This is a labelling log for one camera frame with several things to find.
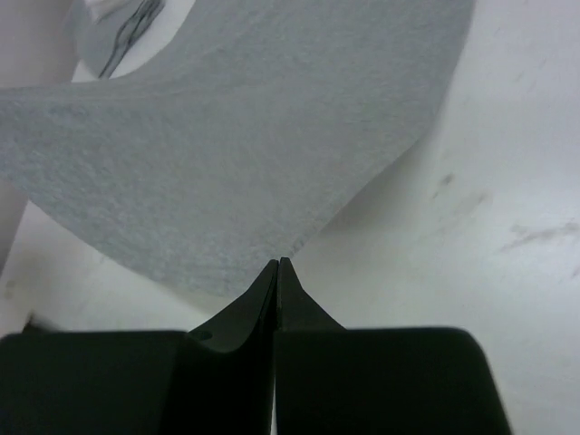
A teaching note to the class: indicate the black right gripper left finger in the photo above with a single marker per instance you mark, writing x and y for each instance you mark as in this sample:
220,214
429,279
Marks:
215,379

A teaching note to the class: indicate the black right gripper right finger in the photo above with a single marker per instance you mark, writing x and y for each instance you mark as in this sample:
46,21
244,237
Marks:
418,380

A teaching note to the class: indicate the grey tank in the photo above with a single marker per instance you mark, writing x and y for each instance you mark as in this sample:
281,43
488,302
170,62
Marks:
123,41
240,139

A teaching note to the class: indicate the folded grey tank top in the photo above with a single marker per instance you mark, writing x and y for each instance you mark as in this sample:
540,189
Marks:
123,41

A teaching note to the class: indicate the folded white tank top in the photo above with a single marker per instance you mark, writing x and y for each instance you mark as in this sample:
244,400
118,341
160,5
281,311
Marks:
98,9

